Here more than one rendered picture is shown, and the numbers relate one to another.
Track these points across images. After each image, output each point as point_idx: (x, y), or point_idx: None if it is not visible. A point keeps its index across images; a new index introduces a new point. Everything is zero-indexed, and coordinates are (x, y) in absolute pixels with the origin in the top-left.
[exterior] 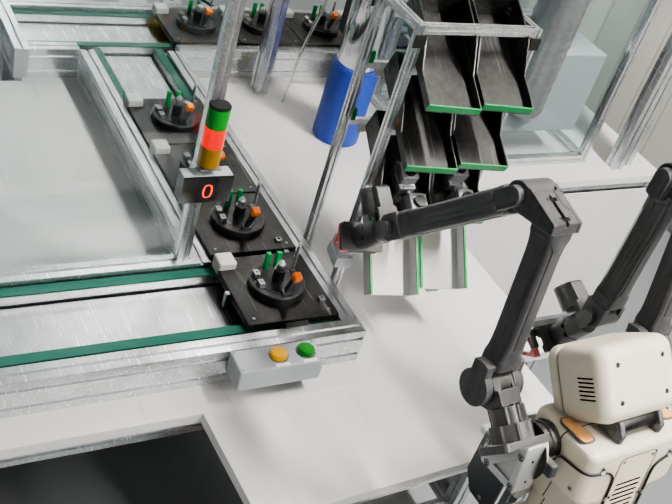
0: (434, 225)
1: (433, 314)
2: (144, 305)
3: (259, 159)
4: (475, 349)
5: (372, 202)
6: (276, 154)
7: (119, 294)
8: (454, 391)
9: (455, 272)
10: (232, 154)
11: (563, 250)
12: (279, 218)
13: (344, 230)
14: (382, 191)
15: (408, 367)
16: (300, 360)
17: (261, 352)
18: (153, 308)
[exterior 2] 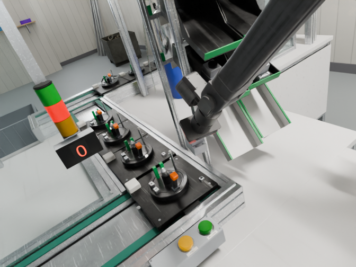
0: (252, 64)
1: (276, 149)
2: (89, 243)
3: (152, 119)
4: (316, 157)
5: (188, 90)
6: (159, 114)
7: (73, 242)
8: (326, 195)
9: (277, 117)
10: (131, 123)
11: None
12: (162, 141)
13: (184, 126)
14: (192, 77)
15: (283, 193)
16: (204, 239)
17: (172, 248)
18: (96, 242)
